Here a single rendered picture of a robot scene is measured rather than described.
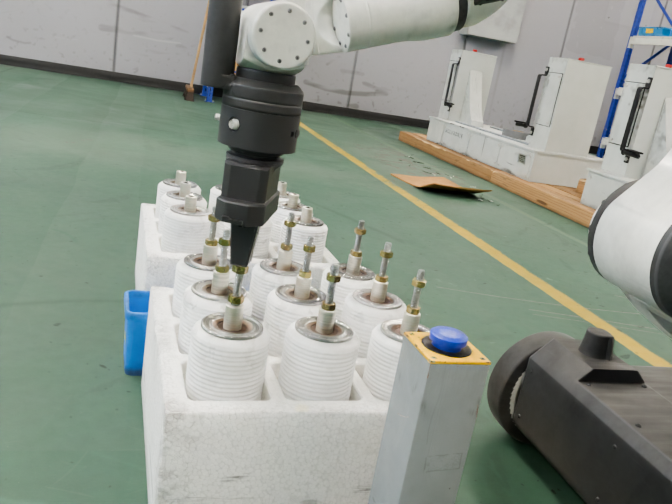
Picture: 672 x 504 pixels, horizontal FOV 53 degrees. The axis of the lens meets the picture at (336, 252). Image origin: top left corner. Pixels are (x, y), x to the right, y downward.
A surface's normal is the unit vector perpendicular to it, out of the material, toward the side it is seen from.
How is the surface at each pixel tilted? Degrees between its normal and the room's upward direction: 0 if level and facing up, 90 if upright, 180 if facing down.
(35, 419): 0
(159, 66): 90
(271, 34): 90
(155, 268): 90
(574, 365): 45
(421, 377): 90
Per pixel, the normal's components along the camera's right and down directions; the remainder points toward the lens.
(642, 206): -0.61, -0.69
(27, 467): 0.17, -0.95
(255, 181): -0.10, 0.26
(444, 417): 0.29, 0.32
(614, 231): -0.92, -0.21
